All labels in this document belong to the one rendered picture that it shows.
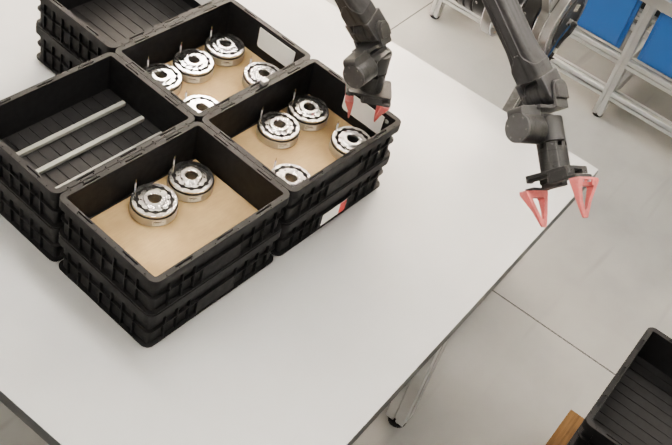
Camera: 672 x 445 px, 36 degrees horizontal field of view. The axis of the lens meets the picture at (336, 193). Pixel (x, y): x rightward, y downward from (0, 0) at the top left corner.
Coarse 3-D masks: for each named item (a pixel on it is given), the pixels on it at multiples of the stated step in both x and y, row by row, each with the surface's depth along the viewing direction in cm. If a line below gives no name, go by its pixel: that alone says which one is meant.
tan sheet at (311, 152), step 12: (336, 120) 258; (252, 132) 248; (300, 132) 252; (312, 132) 253; (324, 132) 254; (240, 144) 244; (252, 144) 245; (300, 144) 249; (312, 144) 250; (324, 144) 251; (264, 156) 243; (276, 156) 244; (288, 156) 245; (300, 156) 246; (312, 156) 247; (324, 156) 248; (312, 168) 244
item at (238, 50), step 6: (210, 36) 266; (216, 36) 267; (222, 36) 267; (228, 36) 268; (234, 36) 268; (210, 42) 265; (234, 42) 266; (240, 42) 267; (210, 48) 263; (216, 48) 263; (234, 48) 265; (240, 48) 266; (216, 54) 262; (222, 54) 262; (228, 54) 263; (234, 54) 263; (240, 54) 264
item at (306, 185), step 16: (304, 64) 255; (320, 64) 256; (272, 80) 248; (224, 112) 237; (368, 144) 239; (256, 160) 227; (336, 160) 233; (352, 160) 237; (272, 176) 225; (320, 176) 228; (304, 192) 226
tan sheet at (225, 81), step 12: (252, 60) 268; (216, 72) 261; (228, 72) 262; (240, 72) 263; (192, 84) 256; (204, 84) 257; (216, 84) 258; (228, 84) 259; (240, 84) 260; (180, 96) 252; (216, 96) 255; (228, 96) 256
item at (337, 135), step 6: (348, 126) 252; (336, 132) 250; (342, 132) 250; (360, 132) 252; (336, 138) 249; (366, 138) 251; (336, 144) 247; (342, 144) 247; (342, 150) 246; (348, 150) 246
